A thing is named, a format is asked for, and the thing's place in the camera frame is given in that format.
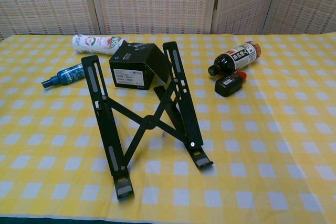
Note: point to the black cardboard product box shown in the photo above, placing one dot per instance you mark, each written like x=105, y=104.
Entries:
x=131, y=74

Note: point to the small black red device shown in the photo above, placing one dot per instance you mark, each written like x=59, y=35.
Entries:
x=228, y=85

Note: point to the yellow white checkered tablecloth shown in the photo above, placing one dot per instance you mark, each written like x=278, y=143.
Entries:
x=262, y=142

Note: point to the black folding stand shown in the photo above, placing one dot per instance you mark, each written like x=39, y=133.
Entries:
x=149, y=122

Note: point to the blue spray bottle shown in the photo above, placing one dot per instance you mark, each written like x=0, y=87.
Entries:
x=68, y=73

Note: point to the white drink bottle yellow cap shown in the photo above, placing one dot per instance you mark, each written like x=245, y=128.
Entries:
x=92, y=43

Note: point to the dark tea bottle printed label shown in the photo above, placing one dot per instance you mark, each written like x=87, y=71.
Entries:
x=236, y=57

